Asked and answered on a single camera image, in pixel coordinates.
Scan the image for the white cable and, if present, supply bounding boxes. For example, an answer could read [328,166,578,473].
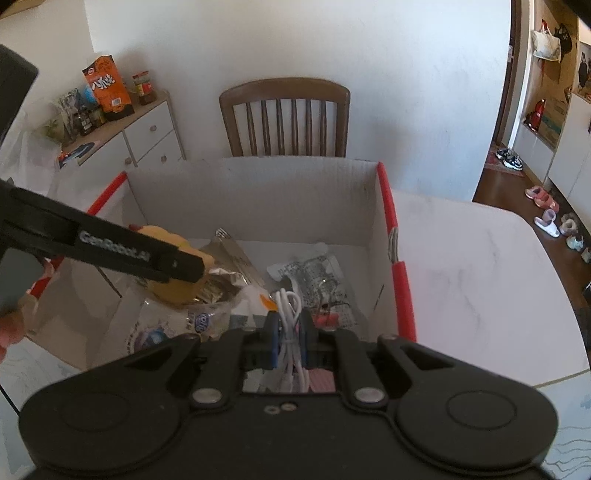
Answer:
[268,287,312,394]

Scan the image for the pink slippers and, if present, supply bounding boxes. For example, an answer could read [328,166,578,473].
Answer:
[525,185,560,213]

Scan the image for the white printed snack packet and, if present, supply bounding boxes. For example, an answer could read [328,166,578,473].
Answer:
[266,243,368,337]

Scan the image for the dark bottles on cabinet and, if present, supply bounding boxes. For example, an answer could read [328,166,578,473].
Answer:
[56,88,106,140]

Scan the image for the red vacuum cleaner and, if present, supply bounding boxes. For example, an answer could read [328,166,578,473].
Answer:
[524,98,546,132]

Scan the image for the red lidded jar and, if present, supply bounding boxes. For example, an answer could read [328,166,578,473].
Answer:
[132,70,157,105]

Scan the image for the orange snack bag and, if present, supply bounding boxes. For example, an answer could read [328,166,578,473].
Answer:
[82,55,134,121]

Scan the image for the black white sneakers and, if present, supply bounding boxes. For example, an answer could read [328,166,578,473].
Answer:
[495,148,524,172]

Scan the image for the red cardboard box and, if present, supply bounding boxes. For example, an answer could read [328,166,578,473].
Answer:
[26,157,417,370]

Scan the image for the yellow duck plush toy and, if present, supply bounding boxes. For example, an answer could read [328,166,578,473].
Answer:
[129,224,214,307]

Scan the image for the silver foil snack wrapper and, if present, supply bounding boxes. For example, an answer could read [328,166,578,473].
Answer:
[195,228,266,304]

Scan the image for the white tote bag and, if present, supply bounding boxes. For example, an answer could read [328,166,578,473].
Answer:
[531,20,562,62]

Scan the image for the brown entrance door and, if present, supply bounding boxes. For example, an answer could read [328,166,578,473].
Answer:
[492,0,522,145]

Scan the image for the person's left hand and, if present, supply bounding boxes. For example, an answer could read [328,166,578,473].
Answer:
[0,257,66,363]

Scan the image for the white purple slipper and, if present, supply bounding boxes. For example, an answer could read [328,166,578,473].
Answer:
[534,209,561,238]

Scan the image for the white drawer cabinet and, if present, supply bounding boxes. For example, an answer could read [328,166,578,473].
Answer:
[59,89,186,165]

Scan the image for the brown wooden chair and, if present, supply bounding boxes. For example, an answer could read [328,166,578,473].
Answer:
[219,77,351,158]

